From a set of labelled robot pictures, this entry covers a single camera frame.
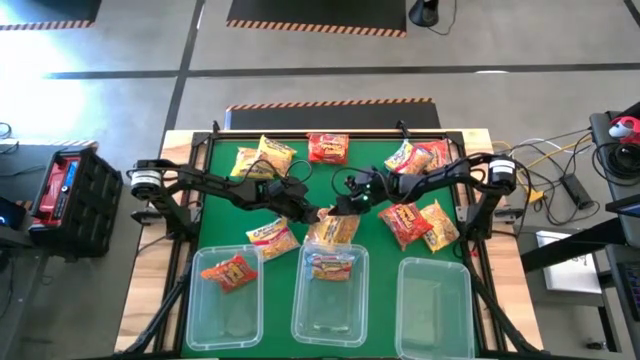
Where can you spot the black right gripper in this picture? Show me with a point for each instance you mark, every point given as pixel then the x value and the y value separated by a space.
pixel 370 187

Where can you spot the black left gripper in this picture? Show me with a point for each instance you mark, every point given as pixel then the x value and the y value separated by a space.
pixel 285 196

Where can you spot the yellow Maruchan chicken ramen pack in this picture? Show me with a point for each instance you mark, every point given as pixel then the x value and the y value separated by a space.
pixel 244 164
pixel 335 231
pixel 276 152
pixel 441 227

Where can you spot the Maruchan beef ramen pack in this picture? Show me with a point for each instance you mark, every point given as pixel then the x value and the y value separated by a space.
pixel 407 157
pixel 272 239
pixel 330 266

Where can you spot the orange Maruchan Saucy noodle pack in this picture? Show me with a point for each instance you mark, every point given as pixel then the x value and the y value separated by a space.
pixel 441 152
pixel 328 148
pixel 229 272
pixel 404 223

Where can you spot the clear plastic bin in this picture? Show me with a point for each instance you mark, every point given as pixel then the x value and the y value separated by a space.
pixel 330 320
pixel 225 325
pixel 435 310

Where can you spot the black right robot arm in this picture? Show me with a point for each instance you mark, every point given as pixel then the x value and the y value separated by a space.
pixel 440 172

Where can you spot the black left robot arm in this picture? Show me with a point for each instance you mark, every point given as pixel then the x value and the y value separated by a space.
pixel 215 181

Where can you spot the green table mat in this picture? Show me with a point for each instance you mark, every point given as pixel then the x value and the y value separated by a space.
pixel 230 220

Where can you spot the black hazard-striped floor mat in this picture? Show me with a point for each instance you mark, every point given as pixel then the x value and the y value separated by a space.
pixel 20 170
pixel 50 10
pixel 315 12
pixel 330 119

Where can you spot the black round stand base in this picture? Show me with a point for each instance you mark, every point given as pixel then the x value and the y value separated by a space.
pixel 424 12

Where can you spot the black plastic crate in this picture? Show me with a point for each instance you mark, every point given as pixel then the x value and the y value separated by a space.
pixel 97 200

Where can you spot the black power strip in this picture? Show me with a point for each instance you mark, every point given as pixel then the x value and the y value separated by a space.
pixel 576 191

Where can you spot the black desk beam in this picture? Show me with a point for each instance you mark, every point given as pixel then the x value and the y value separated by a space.
pixel 575 250

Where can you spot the white board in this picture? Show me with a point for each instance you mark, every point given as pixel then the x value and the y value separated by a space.
pixel 570 275

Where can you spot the red tool case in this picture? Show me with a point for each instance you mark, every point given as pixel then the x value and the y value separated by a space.
pixel 52 192

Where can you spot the dark grey desk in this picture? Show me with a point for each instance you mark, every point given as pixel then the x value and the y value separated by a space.
pixel 600 125

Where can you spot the dark laptop with blue screen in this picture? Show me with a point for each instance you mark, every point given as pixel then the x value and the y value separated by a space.
pixel 627 209

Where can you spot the red and white gadget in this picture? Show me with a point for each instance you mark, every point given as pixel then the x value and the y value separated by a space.
pixel 621 130

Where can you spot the black keyboard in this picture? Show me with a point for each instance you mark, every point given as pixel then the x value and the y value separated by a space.
pixel 631 290

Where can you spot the black device with blue light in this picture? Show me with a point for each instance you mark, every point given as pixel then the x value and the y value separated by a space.
pixel 10 215

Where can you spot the black aluminium table frame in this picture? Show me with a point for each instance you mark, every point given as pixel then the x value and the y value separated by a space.
pixel 240 135

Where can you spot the grey metal frame bracket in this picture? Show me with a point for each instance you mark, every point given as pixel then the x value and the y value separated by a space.
pixel 196 215
pixel 464 214

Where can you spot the black diagonal frame strut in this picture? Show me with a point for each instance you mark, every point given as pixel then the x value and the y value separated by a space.
pixel 159 317
pixel 500 320

